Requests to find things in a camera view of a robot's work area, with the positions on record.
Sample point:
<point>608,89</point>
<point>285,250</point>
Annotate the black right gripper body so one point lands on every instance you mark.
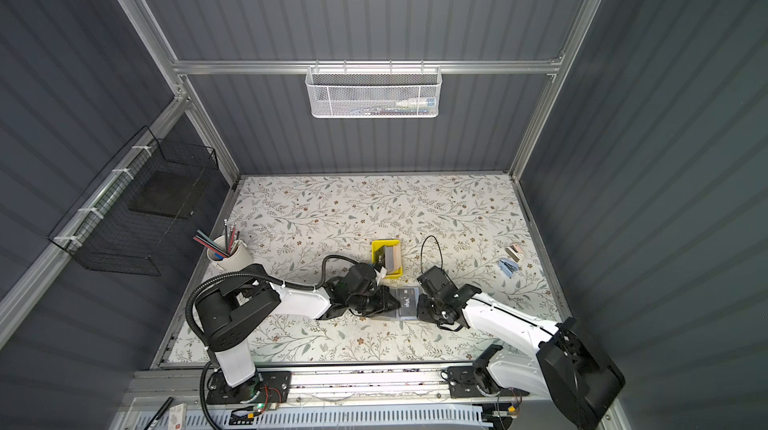
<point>438,306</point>

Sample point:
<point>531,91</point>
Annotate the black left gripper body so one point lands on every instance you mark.
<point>368,304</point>

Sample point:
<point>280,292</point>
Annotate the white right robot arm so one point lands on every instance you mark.
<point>531,356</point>

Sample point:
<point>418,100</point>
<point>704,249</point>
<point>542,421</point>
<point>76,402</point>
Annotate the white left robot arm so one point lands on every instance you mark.
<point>225,309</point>

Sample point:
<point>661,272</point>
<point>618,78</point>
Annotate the yellow plastic tray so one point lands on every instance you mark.
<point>377,249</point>

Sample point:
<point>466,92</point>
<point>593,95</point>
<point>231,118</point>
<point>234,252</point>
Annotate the blue small clip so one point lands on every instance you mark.
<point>508,267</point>

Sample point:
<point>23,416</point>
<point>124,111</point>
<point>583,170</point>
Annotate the pink white small clip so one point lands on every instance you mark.
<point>515,252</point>

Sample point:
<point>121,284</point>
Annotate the white pen cup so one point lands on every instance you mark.
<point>239,259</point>

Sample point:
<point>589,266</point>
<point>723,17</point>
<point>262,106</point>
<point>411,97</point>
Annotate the coloured pens in cup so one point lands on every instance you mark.
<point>221,247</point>

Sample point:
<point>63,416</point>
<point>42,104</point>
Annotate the white tube in basket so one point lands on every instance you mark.
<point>418,103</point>

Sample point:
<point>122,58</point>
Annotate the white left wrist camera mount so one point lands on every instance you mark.
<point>380,275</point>

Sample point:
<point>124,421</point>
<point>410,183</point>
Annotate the white slotted cable duct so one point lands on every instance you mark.
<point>434,416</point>

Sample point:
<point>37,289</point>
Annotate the white wire mesh basket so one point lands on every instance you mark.
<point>369,95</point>

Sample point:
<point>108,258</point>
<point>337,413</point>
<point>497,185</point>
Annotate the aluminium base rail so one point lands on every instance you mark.
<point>301,385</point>

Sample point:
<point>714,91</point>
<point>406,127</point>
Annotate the black wire basket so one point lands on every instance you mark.
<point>144,217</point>

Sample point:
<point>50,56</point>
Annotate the aluminium frame post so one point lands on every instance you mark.
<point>159,48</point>

